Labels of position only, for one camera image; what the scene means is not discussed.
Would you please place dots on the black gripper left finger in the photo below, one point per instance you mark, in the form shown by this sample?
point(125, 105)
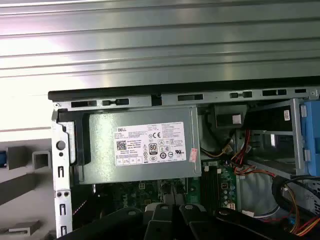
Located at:
point(112, 225)

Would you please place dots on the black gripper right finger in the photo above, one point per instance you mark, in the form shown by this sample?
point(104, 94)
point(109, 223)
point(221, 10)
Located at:
point(200, 225)

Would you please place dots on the green motherboard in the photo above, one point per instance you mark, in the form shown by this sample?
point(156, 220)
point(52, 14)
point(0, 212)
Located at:
point(192, 193)

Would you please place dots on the black RAM slot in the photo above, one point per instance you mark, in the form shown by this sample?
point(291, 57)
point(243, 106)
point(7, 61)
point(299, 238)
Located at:
point(204, 190)
point(208, 190)
point(216, 190)
point(212, 190)

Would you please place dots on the grey power supply unit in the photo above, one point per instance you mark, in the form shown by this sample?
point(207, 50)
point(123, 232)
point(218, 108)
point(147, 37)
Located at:
point(105, 150)

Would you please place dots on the black metal PC case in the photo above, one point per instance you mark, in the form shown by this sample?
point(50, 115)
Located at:
point(61, 150)

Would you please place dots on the grey parts rack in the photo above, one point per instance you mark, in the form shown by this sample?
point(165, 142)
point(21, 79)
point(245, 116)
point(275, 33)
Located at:
point(15, 156)

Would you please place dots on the metal drive cage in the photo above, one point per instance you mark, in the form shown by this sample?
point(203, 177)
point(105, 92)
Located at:
point(296, 137)

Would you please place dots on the blue drive carrier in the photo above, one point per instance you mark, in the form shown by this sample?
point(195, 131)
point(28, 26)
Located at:
point(310, 140)

